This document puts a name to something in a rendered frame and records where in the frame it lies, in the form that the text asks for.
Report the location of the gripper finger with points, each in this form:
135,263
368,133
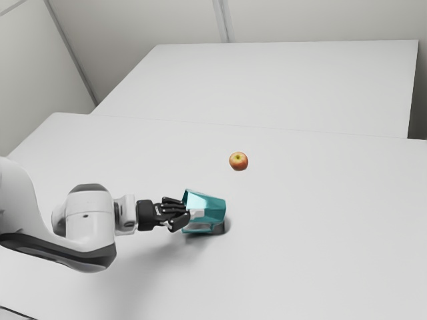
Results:
183,218
171,206

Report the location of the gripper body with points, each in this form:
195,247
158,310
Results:
146,216

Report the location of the teal faceted mug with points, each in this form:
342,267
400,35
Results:
208,210

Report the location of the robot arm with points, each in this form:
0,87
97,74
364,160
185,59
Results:
83,216

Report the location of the red yellow apple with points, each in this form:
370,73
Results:
238,161

